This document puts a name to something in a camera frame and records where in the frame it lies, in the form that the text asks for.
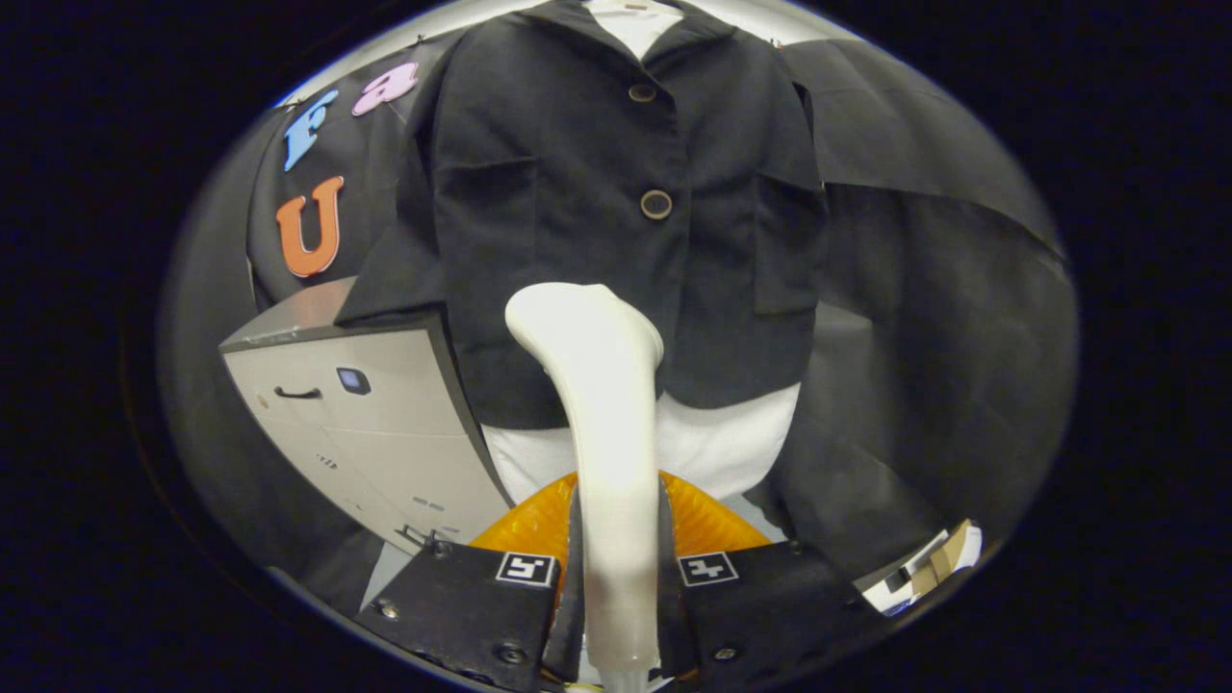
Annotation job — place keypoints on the grey cabinet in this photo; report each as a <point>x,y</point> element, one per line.
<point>385,452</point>

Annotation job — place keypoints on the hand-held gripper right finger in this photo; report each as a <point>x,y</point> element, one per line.
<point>760,602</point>

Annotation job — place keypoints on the black backdrop cloth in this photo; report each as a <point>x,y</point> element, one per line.
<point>914,337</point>

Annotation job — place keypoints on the white shirt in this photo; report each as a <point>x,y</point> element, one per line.
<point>722,443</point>

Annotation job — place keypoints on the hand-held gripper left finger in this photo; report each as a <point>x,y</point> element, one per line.
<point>462,606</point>

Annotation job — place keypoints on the black jacket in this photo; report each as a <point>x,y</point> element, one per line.
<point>558,192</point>

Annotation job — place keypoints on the white brown cardboard box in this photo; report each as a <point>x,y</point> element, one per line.
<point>948,553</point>

